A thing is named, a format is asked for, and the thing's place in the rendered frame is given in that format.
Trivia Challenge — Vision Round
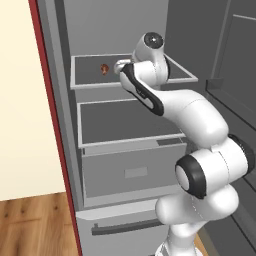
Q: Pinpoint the grey freezer drawer front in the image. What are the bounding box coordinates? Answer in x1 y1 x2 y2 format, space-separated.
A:
75 198 174 256

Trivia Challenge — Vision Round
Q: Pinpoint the grey fridge crisper drawer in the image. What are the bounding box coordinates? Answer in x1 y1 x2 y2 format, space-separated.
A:
80 138 188 209

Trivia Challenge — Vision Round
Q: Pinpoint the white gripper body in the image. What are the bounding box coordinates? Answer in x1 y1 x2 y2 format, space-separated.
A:
113 58 132 75

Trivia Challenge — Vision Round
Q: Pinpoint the small brown mushroom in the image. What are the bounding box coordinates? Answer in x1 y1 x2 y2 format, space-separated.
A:
99 63 110 76

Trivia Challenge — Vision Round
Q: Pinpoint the dark grey door bin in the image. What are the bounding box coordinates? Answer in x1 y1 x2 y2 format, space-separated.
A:
204 77 256 132

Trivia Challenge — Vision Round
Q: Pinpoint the grey open fridge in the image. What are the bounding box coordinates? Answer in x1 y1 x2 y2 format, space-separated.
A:
28 0 214 256

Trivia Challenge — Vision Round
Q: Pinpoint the dark grey drawer handle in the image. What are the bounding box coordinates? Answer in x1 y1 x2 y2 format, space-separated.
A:
90 218 165 237

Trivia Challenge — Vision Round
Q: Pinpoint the dark grey fridge door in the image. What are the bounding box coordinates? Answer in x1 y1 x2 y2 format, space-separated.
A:
161 0 256 256

